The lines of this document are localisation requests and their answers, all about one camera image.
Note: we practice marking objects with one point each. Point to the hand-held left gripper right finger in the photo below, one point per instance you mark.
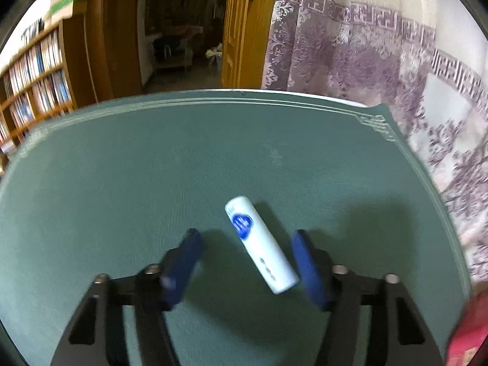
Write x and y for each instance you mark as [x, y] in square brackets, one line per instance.
[309, 272]

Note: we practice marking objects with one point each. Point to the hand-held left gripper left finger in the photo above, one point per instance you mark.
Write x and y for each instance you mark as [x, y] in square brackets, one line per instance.
[183, 265]

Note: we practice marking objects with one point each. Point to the white tube with blue print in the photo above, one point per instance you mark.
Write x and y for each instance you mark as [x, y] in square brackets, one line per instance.
[259, 247]

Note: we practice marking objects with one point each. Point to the pink tin box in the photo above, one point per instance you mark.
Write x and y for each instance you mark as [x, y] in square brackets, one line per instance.
[469, 335]

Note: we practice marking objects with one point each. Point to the green desktop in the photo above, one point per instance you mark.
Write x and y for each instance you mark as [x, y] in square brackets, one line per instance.
[114, 179]

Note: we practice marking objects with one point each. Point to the pale floor clutter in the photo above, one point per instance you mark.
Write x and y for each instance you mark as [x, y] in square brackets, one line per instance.
[214, 57]

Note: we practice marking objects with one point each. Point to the dim room furniture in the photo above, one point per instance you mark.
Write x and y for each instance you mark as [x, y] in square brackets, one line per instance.
[171, 45]

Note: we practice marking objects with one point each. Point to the white and purple patterned curtain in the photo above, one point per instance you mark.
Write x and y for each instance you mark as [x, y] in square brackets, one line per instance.
[362, 53]

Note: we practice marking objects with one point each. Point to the wooden door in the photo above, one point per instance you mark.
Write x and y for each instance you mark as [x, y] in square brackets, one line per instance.
[244, 38]

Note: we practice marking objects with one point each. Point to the wooden bookshelf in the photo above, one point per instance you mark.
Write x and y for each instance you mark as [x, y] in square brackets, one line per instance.
[72, 57]

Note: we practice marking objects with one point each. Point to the rows of books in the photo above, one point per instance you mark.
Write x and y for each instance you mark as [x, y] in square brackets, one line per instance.
[45, 53]

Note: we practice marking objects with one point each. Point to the black and white container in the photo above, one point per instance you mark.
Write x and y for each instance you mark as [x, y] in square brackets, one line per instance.
[32, 28]

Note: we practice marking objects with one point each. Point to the green and white box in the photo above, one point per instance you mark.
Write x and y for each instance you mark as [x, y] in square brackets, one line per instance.
[68, 3]

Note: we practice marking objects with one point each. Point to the dark wooden door frame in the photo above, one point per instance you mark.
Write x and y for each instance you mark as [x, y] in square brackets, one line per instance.
[114, 34]

